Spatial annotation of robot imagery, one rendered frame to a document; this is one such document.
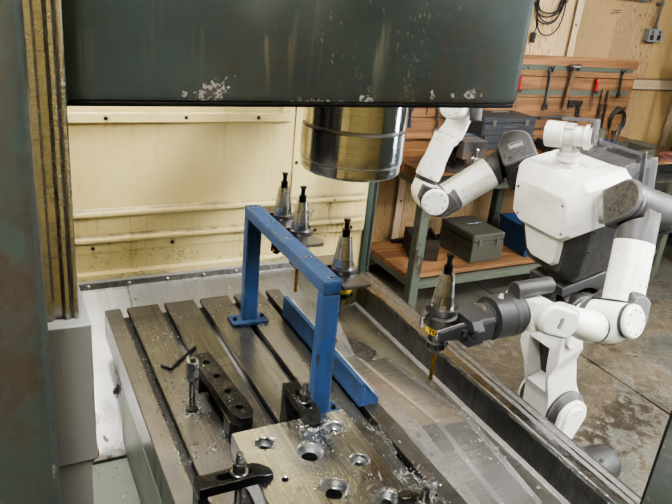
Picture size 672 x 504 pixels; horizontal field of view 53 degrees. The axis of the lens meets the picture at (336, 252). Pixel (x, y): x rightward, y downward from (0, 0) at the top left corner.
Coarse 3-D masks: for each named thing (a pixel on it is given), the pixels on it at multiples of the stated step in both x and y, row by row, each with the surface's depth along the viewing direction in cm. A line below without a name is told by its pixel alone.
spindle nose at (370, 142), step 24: (312, 120) 98; (336, 120) 95; (360, 120) 95; (384, 120) 96; (312, 144) 99; (336, 144) 96; (360, 144) 96; (384, 144) 97; (312, 168) 100; (336, 168) 98; (360, 168) 97; (384, 168) 99
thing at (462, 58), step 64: (64, 0) 68; (128, 0) 71; (192, 0) 73; (256, 0) 77; (320, 0) 80; (384, 0) 84; (448, 0) 88; (512, 0) 92; (128, 64) 73; (192, 64) 76; (256, 64) 79; (320, 64) 83; (384, 64) 87; (448, 64) 91; (512, 64) 96
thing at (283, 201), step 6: (288, 186) 164; (282, 192) 163; (288, 192) 163; (276, 198) 165; (282, 198) 163; (288, 198) 164; (276, 204) 164; (282, 204) 163; (288, 204) 164; (276, 210) 164; (282, 210) 164; (288, 210) 164
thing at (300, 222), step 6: (300, 204) 154; (306, 204) 154; (300, 210) 154; (306, 210) 154; (294, 216) 155; (300, 216) 154; (306, 216) 155; (294, 222) 155; (300, 222) 154; (306, 222) 155; (294, 228) 155; (300, 228) 155; (306, 228) 155
